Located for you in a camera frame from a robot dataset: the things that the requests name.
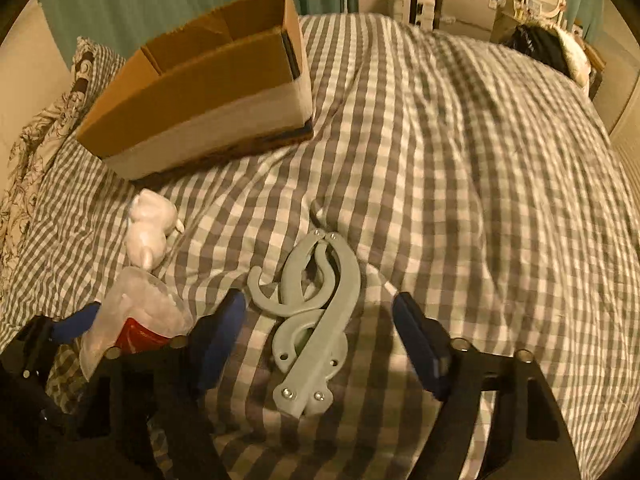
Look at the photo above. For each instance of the grey cabinet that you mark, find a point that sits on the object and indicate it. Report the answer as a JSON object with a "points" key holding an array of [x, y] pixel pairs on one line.
{"points": [[467, 7]]}

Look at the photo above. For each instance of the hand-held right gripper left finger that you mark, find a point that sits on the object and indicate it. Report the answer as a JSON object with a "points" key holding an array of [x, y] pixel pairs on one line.
{"points": [[219, 342]]}

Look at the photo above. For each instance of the white plush toy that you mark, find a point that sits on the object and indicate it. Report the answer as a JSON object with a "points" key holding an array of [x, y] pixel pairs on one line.
{"points": [[146, 240]]}

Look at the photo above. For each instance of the grey white checked blanket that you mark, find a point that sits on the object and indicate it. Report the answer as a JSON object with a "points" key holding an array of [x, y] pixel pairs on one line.
{"points": [[450, 185]]}

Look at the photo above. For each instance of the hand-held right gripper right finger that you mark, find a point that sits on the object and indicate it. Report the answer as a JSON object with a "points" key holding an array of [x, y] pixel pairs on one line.
{"points": [[417, 347]]}

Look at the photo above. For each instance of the clear plastic bag red label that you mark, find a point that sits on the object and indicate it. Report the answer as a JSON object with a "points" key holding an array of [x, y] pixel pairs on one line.
{"points": [[137, 300]]}

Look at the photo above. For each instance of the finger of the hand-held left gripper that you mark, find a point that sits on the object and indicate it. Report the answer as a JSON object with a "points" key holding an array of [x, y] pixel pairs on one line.
{"points": [[75, 325]]}

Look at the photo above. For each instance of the brown cardboard box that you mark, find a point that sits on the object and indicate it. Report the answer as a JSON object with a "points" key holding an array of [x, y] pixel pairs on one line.
{"points": [[200, 85]]}

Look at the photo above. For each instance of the grey folding clothes hanger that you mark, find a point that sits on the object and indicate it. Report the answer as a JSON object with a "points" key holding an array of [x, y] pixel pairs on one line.
{"points": [[306, 360]]}

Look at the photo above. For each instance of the floral patterned pillow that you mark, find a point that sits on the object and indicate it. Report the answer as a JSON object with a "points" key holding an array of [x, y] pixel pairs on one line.
{"points": [[35, 145]]}

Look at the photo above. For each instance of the black and white fluffy cloth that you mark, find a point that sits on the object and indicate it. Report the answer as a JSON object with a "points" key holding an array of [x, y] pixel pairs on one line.
{"points": [[542, 47]]}

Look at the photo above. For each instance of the white storage unit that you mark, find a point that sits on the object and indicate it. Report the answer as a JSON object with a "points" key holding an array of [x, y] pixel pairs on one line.
{"points": [[412, 5]]}

